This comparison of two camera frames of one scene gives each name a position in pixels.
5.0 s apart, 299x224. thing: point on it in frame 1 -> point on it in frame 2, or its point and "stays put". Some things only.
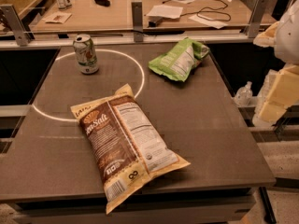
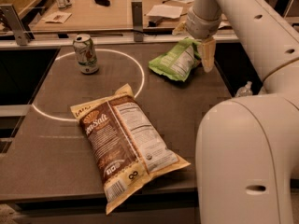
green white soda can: [86, 54] stays put
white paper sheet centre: [163, 10] stays put
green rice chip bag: [179, 61] stays put
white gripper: [288, 36] -> [202, 27]
